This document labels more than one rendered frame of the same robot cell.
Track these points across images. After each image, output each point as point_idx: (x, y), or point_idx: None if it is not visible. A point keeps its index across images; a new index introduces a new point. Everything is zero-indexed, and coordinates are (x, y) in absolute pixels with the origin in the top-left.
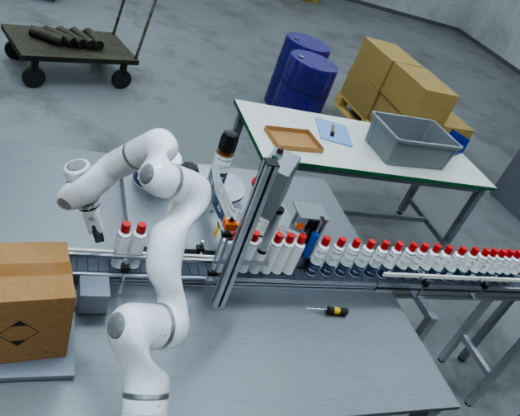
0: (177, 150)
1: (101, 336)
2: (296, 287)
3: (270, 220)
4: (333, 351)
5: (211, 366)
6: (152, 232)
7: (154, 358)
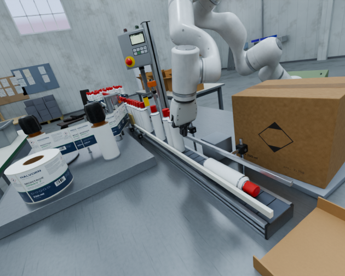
0: None
1: (234, 141)
2: None
3: None
4: None
5: (210, 120)
6: (234, 18)
7: (224, 128)
